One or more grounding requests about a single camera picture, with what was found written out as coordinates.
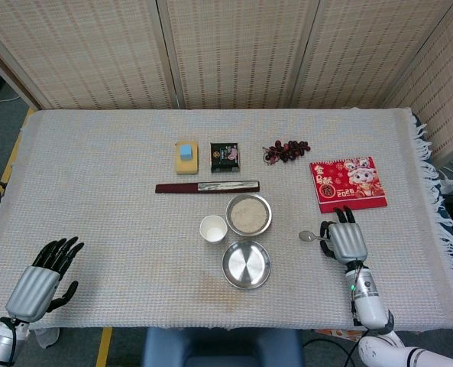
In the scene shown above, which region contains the steel bowl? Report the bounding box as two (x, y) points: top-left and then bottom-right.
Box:
(225, 193), (273, 237)

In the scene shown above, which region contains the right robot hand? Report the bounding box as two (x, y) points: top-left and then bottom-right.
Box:
(319, 205), (369, 264)

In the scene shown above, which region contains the white waffle tablecloth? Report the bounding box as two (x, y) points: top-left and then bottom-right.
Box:
(0, 108), (453, 332)

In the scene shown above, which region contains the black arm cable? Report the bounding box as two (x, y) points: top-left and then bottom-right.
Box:
(348, 298), (361, 326)

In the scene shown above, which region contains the dark red grape bunch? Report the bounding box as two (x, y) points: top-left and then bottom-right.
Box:
(262, 139), (310, 165)

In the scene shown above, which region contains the woven screen panel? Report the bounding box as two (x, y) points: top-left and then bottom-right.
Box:
(0, 0), (173, 111)
(157, 0), (322, 111)
(380, 0), (453, 164)
(293, 0), (453, 111)

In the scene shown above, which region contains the metal spoon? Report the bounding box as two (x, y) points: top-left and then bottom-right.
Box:
(298, 230), (328, 242)

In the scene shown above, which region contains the dark green box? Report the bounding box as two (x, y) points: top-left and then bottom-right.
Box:
(209, 142), (241, 173)

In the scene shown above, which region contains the red desk calendar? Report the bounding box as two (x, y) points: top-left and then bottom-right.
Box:
(309, 155), (388, 214)

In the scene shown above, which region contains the yellow sponge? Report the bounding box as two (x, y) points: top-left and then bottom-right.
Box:
(175, 140), (200, 176)

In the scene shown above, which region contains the white paper cup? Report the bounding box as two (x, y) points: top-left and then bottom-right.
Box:
(199, 215), (228, 245)

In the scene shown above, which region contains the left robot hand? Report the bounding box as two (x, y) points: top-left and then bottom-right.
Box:
(5, 236), (85, 323)

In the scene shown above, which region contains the steel plate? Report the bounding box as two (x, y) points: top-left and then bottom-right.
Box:
(222, 240), (272, 291)

